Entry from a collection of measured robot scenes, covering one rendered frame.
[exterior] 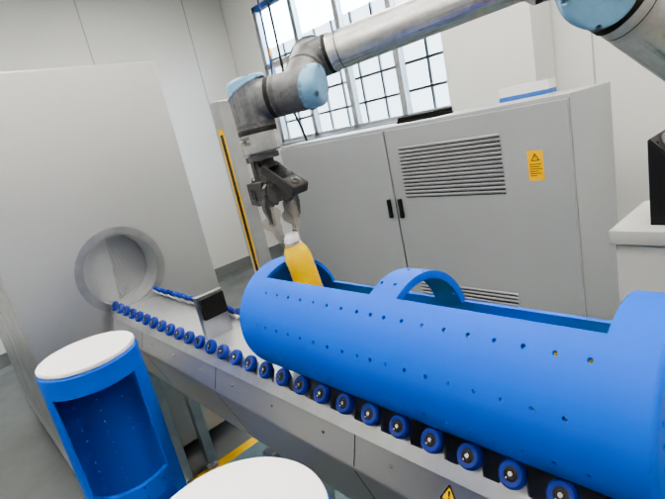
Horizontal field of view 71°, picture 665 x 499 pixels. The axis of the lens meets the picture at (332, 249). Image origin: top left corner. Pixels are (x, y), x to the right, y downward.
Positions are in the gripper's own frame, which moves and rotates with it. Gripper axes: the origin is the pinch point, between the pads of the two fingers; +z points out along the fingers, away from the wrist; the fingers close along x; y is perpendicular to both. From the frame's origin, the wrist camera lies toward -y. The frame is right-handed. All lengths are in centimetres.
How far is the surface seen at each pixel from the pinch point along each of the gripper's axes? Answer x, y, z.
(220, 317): -1, 54, 31
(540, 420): 14, -64, 19
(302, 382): 10.5, -4.8, 32.9
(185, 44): -230, 431, -146
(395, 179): -157, 100, 18
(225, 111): -33, 67, -36
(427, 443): 11, -41, 34
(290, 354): 14.1, -8.9, 22.6
